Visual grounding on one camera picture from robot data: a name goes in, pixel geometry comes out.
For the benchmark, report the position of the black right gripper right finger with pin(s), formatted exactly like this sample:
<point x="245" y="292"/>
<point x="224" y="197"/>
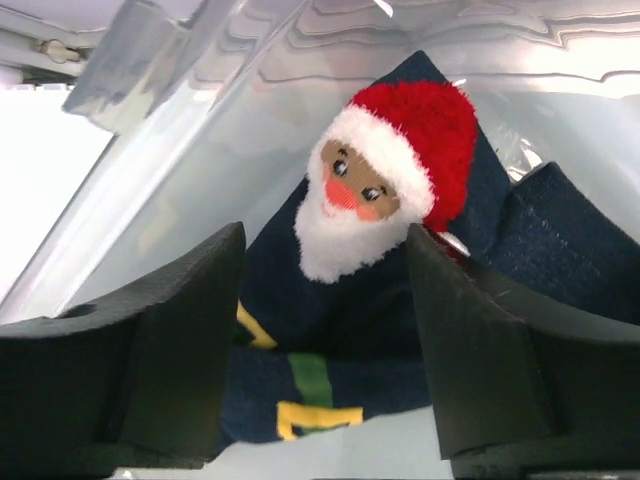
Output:
<point x="522" y="386"/>

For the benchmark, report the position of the grey translucent plastic bin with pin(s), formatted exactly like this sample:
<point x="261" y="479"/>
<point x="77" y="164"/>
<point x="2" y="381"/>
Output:
<point x="212" y="122"/>

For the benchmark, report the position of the navy Santa sock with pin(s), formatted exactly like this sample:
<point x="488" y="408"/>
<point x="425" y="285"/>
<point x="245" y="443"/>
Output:
<point x="328" y="274"/>

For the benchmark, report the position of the navy belt-buckle sock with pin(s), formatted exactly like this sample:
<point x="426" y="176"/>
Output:
<point x="272" y="396"/>

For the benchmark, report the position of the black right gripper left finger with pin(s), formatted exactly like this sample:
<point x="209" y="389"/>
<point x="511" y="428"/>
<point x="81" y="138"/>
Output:
<point x="134" y="378"/>

